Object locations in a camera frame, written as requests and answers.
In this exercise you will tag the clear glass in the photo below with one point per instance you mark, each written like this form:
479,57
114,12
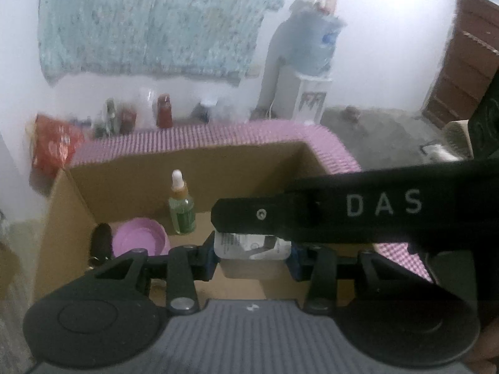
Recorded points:
147,103

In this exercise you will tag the white shoe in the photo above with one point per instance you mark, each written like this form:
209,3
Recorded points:
438,152

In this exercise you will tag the white water dispenser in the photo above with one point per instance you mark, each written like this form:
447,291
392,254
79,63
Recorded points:
312,97

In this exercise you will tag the pink plastic bowl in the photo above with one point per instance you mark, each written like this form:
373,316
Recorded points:
140,239

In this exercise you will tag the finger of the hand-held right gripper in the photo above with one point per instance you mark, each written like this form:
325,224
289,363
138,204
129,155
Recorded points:
241,214

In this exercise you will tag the blue water dispenser bottle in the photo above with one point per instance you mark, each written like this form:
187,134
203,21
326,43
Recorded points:
314,43

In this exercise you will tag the brown wooden door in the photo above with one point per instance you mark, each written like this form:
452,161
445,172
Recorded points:
460,62

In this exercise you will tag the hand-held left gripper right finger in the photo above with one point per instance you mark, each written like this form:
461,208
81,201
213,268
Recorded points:
295,263

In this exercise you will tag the teal patterned cloth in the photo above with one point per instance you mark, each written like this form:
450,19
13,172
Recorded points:
156,19

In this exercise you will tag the pink checked blanket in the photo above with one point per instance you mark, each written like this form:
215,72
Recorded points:
234,134

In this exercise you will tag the red sauce bottle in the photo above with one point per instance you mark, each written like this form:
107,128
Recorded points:
164,111

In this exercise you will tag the beige basket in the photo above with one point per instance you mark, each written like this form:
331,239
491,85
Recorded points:
458,136

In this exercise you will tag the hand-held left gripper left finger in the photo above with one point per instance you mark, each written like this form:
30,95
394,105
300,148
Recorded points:
209,261

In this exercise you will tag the green dropper bottle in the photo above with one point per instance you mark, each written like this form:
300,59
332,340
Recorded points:
182,214

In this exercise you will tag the red jar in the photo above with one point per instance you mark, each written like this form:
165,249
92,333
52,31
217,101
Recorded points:
128,119

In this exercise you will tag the dark glass bottle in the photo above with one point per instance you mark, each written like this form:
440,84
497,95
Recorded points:
107,119

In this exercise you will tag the brown cardboard box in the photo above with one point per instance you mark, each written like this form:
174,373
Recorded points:
128,179

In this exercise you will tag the red snack bag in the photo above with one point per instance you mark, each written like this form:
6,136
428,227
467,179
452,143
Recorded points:
54,144

